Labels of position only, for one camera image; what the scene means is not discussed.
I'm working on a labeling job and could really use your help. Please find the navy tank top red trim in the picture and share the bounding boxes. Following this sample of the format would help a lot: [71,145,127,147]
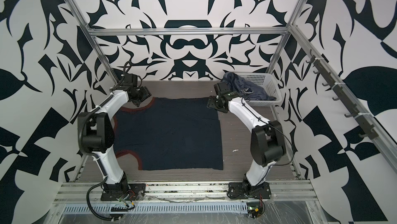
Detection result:
[113,98,223,171]

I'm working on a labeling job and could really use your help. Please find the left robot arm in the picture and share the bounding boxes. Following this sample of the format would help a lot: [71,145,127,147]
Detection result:
[78,73,151,193]

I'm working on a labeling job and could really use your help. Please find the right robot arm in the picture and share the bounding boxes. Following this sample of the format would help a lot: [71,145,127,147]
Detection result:
[207,82,286,199]

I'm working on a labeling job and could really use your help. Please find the blue-grey tank top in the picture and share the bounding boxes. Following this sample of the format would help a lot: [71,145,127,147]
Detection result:
[221,72,276,101]

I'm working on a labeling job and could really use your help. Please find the white plastic laundry basket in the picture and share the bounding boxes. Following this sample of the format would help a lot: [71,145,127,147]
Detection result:
[236,72,283,107]

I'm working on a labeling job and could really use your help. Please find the small green circuit board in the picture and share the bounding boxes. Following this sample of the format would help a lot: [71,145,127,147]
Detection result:
[247,201,266,219]

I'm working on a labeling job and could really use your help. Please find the aluminium frame crossbar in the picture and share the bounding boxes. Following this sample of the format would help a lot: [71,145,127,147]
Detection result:
[88,27,287,37]

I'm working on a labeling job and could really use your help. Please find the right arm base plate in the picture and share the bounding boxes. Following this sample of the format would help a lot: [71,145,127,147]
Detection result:
[227,181,271,200]

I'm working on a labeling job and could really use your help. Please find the white slotted cable duct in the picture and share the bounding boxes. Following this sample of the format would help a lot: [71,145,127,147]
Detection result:
[63,201,250,215]

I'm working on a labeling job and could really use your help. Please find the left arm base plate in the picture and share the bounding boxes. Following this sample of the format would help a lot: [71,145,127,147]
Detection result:
[100,183,146,201]

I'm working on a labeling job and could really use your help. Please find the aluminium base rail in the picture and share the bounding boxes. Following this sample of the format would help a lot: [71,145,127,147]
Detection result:
[54,179,317,204]

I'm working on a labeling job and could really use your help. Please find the wall hook rail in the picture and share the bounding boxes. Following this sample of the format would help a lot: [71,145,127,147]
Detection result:
[307,50,379,140]

